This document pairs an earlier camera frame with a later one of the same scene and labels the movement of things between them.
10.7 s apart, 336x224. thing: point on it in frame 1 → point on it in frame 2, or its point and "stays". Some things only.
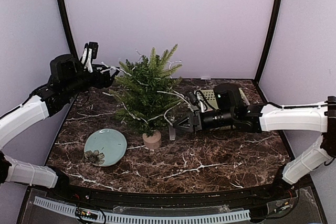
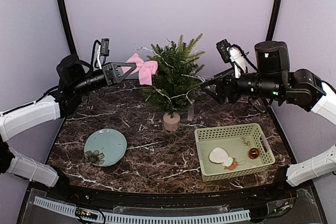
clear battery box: x=172 y=119 → x=190 y=113
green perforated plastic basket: x=209 y=98 → x=226 y=152
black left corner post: x=60 y=0 stays
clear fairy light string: x=166 y=110 → x=154 y=88
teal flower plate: x=105 y=147 stays
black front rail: x=228 y=198 stays
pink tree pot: x=153 y=141 → x=171 y=124
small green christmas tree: x=146 y=92 → x=176 y=81
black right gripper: x=197 y=120 → x=221 y=80
